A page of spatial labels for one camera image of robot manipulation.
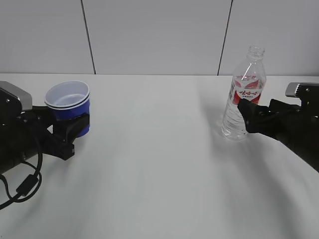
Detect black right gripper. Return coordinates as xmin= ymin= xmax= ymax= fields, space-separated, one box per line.
xmin=238 ymin=99 xmax=319 ymax=171

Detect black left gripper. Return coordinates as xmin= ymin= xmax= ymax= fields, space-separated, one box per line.
xmin=0 ymin=106 xmax=90 ymax=174

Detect blue paper cup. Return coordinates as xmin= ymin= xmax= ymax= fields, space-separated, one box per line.
xmin=44 ymin=81 xmax=91 ymax=137

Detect clear Wahaha water bottle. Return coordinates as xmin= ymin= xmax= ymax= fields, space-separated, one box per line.
xmin=222 ymin=45 xmax=266 ymax=140

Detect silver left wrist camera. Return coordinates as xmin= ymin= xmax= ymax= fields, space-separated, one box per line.
xmin=0 ymin=81 xmax=32 ymax=124

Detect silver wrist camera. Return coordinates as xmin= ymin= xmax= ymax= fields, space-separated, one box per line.
xmin=0 ymin=81 xmax=32 ymax=124
xmin=285 ymin=82 xmax=319 ymax=117

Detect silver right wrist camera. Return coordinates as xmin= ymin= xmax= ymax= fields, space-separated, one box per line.
xmin=285 ymin=82 xmax=319 ymax=117

